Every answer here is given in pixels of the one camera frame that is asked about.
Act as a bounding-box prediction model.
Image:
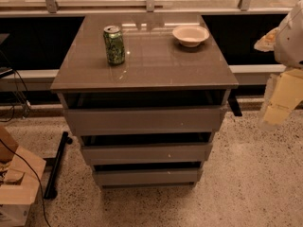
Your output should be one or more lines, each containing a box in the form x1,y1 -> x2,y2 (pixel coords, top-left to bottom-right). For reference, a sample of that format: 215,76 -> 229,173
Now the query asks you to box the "black cable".
0,138 -> 52,227

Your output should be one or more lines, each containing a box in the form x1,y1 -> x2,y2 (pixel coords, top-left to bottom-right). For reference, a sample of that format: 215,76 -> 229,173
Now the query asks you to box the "grey bottom drawer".
93,168 -> 203,186

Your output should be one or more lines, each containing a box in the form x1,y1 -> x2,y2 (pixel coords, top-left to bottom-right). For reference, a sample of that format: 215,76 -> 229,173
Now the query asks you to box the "grey top drawer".
64,107 -> 226,136

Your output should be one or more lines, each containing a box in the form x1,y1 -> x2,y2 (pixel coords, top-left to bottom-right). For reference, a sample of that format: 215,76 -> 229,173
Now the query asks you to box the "grey drawer cabinet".
51,13 -> 238,175

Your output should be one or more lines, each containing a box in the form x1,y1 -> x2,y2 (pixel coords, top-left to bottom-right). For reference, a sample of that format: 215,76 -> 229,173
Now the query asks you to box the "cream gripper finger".
258,69 -> 303,131
254,27 -> 279,52

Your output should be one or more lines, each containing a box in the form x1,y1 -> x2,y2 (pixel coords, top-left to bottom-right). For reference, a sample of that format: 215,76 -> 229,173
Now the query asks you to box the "grey drawer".
93,168 -> 203,186
81,143 -> 212,166
64,107 -> 226,136

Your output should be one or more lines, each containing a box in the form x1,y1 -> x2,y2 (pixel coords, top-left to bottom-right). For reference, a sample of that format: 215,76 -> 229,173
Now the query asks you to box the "green soda can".
103,26 -> 125,65

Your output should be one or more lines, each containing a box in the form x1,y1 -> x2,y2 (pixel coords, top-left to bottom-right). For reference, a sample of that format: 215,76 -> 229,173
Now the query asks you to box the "white paper bowl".
172,26 -> 210,47

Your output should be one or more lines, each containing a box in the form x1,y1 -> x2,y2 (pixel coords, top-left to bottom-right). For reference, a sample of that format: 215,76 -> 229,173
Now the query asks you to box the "cardboard box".
0,126 -> 45,227

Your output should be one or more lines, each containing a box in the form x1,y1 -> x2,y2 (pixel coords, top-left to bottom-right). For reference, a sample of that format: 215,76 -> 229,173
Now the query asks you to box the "black stand leg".
44,131 -> 73,200

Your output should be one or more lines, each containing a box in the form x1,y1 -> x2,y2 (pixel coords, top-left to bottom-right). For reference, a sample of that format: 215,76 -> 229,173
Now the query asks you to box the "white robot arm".
254,0 -> 303,131

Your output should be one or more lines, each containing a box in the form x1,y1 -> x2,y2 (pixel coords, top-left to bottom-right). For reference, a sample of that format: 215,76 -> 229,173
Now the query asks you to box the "metal window railing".
0,0 -> 303,17

